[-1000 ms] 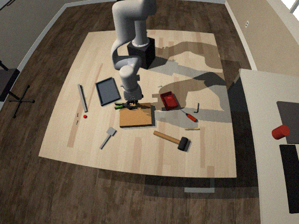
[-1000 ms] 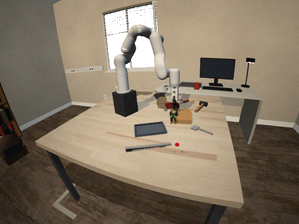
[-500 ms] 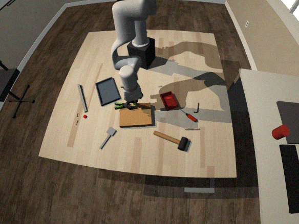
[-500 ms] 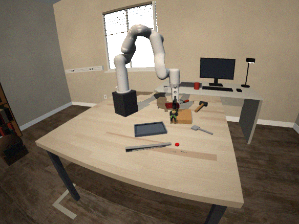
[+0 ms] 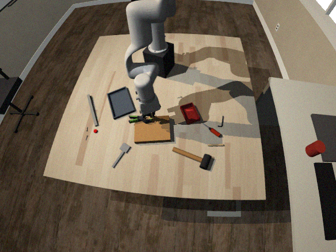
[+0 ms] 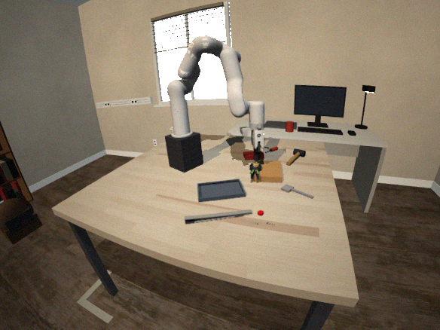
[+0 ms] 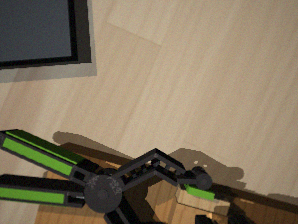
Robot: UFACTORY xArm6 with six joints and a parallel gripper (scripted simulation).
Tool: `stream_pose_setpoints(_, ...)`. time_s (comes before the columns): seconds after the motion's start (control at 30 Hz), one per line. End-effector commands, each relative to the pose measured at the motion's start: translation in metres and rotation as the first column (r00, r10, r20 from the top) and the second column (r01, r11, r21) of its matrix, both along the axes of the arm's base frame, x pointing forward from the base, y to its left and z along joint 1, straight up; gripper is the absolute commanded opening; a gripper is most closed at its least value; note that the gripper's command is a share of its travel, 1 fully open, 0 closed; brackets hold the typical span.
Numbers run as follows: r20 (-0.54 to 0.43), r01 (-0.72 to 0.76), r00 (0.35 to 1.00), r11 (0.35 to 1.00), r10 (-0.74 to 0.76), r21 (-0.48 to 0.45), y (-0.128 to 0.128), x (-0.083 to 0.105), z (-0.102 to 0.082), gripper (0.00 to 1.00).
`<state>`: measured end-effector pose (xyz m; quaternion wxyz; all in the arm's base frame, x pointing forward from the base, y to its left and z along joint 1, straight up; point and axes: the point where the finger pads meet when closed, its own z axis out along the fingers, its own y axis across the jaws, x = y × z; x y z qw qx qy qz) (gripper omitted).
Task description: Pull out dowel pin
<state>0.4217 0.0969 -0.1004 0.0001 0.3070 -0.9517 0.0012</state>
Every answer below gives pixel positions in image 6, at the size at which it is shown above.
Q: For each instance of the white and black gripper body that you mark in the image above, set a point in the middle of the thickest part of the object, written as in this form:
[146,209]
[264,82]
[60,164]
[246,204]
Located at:
[258,136]

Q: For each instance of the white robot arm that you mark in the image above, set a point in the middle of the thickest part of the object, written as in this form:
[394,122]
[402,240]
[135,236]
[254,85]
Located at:
[189,69]

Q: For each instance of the grey flat bar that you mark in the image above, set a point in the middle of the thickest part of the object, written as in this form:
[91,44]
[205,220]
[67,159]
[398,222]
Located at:
[209,217]

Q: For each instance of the tan wooden board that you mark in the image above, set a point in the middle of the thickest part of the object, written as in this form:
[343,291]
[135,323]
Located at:
[271,171]

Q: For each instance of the red rectangular tray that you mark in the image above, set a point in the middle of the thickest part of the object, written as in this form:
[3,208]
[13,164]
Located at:
[248,155]

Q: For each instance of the black rubber mallet with wooden handle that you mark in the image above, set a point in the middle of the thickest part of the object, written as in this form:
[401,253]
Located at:
[296,153]

